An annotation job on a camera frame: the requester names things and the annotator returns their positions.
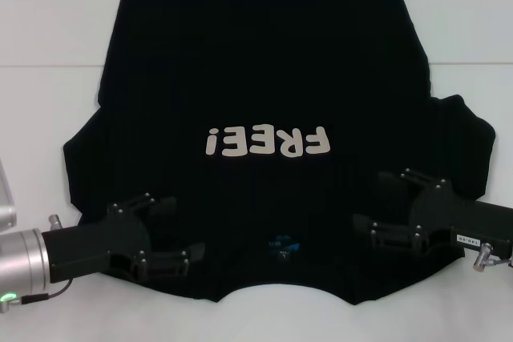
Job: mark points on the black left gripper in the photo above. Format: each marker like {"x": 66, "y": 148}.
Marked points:
{"x": 100, "y": 238}

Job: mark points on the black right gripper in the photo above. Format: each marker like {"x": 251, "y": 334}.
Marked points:
{"x": 461, "y": 220}

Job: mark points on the black shirt with FREE print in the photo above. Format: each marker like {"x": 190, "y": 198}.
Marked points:
{"x": 256, "y": 69}

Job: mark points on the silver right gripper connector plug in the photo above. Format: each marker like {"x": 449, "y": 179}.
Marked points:
{"x": 482, "y": 256}

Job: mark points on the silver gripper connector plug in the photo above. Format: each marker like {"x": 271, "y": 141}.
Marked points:
{"x": 53, "y": 222}
{"x": 482, "y": 256}

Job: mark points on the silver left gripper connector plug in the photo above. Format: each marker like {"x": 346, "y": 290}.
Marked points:
{"x": 53, "y": 222}

